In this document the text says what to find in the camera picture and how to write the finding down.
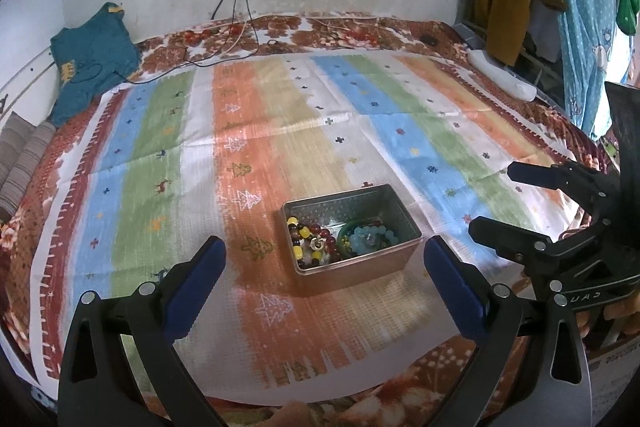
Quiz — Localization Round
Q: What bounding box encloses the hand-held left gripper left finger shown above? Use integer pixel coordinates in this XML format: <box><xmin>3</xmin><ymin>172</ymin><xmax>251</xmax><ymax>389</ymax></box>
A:
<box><xmin>58</xmin><ymin>235</ymin><xmax>227</xmax><ymax>427</ymax></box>

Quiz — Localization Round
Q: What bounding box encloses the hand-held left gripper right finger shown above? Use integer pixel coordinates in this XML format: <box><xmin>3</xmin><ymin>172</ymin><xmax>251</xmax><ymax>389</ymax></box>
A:
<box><xmin>423</xmin><ymin>235</ymin><xmax>594</xmax><ymax>427</ymax></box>

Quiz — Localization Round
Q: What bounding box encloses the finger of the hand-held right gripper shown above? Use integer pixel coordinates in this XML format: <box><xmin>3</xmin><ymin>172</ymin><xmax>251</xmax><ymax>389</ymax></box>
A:
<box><xmin>468</xmin><ymin>215</ymin><xmax>583</xmax><ymax>279</ymax></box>
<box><xmin>507</xmin><ymin>160</ymin><xmax>618</xmax><ymax>220</ymax></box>

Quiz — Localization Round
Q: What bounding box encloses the metal tin box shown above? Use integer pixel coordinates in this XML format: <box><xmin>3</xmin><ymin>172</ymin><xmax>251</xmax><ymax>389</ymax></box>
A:
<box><xmin>281</xmin><ymin>183</ymin><xmax>423</xmax><ymax>290</ymax></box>

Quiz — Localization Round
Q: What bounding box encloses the light blue bead bracelet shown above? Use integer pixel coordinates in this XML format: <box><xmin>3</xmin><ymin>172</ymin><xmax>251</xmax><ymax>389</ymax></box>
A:
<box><xmin>349</xmin><ymin>224</ymin><xmax>402</xmax><ymax>256</ymax></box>

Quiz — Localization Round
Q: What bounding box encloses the yellow and brown bead bracelet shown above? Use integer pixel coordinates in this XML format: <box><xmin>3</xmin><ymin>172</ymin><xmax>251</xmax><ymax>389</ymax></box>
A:
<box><xmin>286</xmin><ymin>217</ymin><xmax>342</xmax><ymax>269</ymax></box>

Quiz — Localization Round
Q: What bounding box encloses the green bangle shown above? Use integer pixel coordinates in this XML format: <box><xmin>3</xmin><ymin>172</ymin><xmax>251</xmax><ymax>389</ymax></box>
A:
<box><xmin>337</xmin><ymin>221</ymin><xmax>362</xmax><ymax>259</ymax></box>

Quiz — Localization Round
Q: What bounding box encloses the white power strip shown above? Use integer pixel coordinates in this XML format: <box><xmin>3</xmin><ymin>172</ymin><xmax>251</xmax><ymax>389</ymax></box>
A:
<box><xmin>467</xmin><ymin>49</ymin><xmax>537</xmax><ymax>102</ymax></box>

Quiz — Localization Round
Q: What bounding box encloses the cardboard box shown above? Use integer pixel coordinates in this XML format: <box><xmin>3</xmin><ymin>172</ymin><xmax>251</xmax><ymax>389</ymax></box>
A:
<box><xmin>587</xmin><ymin>336</ymin><xmax>640</xmax><ymax>414</ymax></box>

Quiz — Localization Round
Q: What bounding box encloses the blue dotted garment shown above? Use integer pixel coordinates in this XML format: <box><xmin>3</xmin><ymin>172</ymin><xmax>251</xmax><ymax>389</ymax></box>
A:
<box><xmin>542</xmin><ymin>0</ymin><xmax>632</xmax><ymax>142</ymax></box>

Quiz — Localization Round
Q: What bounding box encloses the striped printed mat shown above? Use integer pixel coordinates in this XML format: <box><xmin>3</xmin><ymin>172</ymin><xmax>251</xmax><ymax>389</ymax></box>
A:
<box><xmin>30</xmin><ymin>52</ymin><xmax>583</xmax><ymax>405</ymax></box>

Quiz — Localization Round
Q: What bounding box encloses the striped pillow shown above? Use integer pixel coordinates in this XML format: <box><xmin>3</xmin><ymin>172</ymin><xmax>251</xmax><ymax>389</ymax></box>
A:
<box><xmin>0</xmin><ymin>111</ymin><xmax>57</xmax><ymax>224</ymax></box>

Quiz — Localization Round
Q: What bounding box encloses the brown floral bedsheet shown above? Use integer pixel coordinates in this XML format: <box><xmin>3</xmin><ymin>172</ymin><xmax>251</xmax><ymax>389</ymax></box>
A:
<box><xmin>0</xmin><ymin>11</ymin><xmax>626</xmax><ymax>427</ymax></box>

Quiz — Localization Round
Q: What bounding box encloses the teal garment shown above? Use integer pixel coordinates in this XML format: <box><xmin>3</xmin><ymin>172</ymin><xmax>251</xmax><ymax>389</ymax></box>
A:
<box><xmin>49</xmin><ymin>2</ymin><xmax>142</xmax><ymax>128</ymax></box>

